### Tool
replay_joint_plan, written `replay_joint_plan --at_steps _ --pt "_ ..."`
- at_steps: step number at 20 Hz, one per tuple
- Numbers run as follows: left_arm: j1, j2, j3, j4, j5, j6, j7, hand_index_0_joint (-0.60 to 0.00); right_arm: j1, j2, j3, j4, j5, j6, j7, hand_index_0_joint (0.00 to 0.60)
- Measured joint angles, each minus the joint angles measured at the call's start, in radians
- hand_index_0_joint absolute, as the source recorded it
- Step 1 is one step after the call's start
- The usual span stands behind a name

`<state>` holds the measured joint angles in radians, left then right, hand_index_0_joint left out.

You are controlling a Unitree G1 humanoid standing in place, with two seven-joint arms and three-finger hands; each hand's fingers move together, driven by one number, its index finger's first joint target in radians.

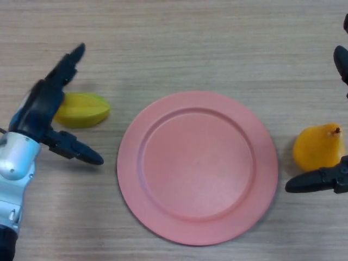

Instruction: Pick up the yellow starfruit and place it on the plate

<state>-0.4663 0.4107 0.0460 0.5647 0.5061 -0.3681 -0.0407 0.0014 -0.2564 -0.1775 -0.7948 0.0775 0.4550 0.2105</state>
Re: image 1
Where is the orange yellow pear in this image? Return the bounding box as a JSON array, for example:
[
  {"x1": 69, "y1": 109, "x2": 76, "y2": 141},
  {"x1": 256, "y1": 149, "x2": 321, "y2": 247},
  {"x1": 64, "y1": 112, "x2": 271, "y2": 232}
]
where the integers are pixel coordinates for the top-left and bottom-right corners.
[{"x1": 293, "y1": 123, "x2": 346, "y2": 172}]

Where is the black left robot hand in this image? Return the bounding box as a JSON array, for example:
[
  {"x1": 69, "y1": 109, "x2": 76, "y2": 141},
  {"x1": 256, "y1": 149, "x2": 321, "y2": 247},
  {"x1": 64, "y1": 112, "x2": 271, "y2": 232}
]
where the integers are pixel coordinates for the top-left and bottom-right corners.
[{"x1": 8, "y1": 42, "x2": 105, "y2": 166}]

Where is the yellow starfruit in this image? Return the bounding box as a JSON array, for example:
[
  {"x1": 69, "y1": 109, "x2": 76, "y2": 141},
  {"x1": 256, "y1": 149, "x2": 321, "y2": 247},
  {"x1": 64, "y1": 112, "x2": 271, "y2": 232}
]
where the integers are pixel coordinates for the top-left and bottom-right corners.
[{"x1": 53, "y1": 92, "x2": 112, "y2": 129}]

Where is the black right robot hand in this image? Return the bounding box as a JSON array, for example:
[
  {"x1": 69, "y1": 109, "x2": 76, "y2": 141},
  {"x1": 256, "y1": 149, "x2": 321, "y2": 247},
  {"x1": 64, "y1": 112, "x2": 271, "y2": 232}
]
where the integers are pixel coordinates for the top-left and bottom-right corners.
[{"x1": 284, "y1": 13, "x2": 348, "y2": 195}]

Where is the pink round plate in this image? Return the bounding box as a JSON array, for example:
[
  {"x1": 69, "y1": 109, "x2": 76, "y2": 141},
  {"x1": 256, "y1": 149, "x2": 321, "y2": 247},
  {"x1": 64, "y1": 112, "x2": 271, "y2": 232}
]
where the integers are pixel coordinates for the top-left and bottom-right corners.
[{"x1": 116, "y1": 91, "x2": 279, "y2": 247}]

